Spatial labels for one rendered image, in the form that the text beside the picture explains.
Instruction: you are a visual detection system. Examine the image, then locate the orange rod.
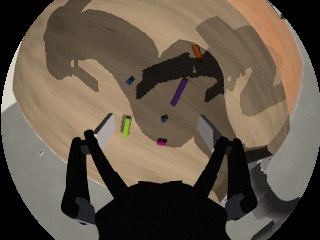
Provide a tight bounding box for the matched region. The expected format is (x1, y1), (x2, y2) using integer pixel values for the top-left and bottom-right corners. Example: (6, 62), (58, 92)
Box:
(192, 45), (204, 63)

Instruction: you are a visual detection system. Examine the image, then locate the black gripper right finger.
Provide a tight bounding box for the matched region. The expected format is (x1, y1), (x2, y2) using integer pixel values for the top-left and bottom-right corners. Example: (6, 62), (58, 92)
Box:
(175, 114), (258, 222)

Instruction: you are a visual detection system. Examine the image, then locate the lime green rod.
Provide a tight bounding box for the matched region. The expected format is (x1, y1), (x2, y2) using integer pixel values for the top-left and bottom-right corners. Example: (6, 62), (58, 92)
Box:
(123, 117), (131, 137)

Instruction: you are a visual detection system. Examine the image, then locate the purple rod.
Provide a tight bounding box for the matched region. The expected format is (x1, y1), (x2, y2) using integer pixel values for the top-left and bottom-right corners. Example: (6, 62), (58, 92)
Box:
(170, 79), (188, 107)

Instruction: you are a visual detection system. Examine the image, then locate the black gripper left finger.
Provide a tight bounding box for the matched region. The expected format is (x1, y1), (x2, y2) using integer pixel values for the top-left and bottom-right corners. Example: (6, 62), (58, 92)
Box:
(61, 113), (151, 226)

